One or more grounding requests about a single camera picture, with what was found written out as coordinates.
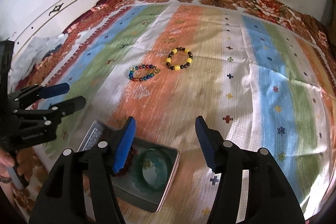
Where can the white headboard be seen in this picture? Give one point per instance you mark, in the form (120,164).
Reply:
(65,11)

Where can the striped colourful cloth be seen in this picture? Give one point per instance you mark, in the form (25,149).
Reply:
(210,82)

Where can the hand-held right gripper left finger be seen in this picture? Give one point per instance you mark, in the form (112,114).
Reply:
(126,145)

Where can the green jade bangle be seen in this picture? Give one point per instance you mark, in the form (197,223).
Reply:
(166,167)

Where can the person's left forearm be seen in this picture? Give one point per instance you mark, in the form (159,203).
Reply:
(4,175)

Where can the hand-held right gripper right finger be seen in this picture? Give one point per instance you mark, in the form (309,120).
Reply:
(207,145)

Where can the grey crumpled cloth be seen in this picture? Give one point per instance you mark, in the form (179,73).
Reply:
(34,50)

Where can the metal tin box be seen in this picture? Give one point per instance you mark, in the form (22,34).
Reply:
(147,197)

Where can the small white object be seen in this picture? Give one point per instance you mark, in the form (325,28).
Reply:
(61,35)

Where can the person's left hand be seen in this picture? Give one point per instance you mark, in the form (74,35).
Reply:
(5,159)

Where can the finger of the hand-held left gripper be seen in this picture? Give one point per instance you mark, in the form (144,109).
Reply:
(56,90)
(73,104)

